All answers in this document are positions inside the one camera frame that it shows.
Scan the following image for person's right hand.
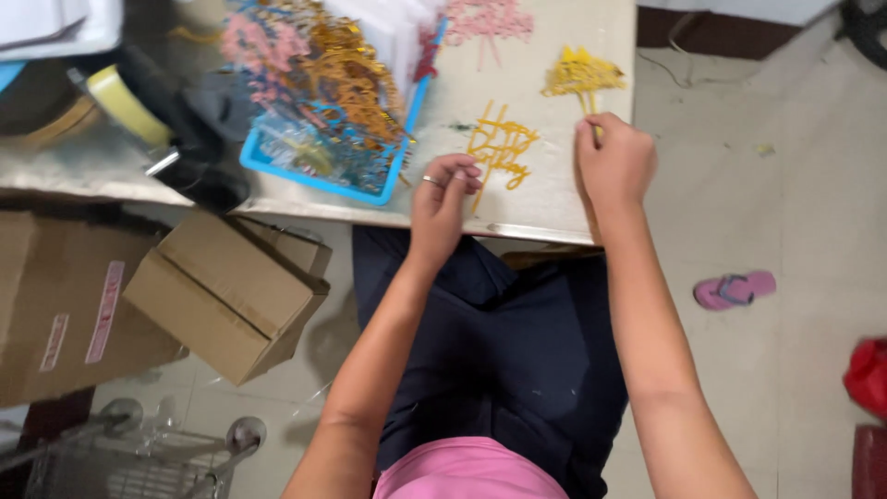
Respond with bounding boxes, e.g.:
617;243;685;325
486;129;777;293
574;111;658;217

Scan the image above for person's left hand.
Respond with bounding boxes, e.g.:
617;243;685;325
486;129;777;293
410;153;483;270

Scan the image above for yellow crown cake topper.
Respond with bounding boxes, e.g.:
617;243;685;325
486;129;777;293
541;46;627;140

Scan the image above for yellow script cake topper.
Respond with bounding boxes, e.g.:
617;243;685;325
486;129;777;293
466;100;541;216

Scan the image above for blue plastic tray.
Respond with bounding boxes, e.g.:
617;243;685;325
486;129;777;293
239;17;449;207

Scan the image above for stack of white sheets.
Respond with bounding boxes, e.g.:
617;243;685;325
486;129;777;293
326;0;448;105

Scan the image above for pink cake topper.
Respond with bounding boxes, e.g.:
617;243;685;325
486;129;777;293
443;0;536;72

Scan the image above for heap of assorted cake toppers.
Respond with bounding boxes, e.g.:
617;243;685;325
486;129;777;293
220;0;417;195

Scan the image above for person's dark trousers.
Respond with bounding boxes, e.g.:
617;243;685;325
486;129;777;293
351;225;630;499

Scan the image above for pink flip-flop sandal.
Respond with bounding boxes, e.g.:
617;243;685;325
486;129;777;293
693;269;778;312

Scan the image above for small brown cardboard box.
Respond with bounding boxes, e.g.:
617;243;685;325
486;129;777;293
122;210;334;388

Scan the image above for black cloth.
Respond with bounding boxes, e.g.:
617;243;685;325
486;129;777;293
69;45;264;214

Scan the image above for person's pink shirt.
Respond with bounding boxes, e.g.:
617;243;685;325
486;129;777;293
372;436;571;499

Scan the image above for tape dispenser with yellow tape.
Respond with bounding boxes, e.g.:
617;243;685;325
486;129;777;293
66;64;182;178

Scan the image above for red plastic bag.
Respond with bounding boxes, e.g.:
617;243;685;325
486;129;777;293
843;337;887;421

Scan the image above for large brown cardboard box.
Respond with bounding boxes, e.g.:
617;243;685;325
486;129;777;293
0;208;189;410

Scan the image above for white papers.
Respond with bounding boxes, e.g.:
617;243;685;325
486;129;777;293
0;0;126;62

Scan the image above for metal wire basket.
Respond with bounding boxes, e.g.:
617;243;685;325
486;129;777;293
0;396;268;499

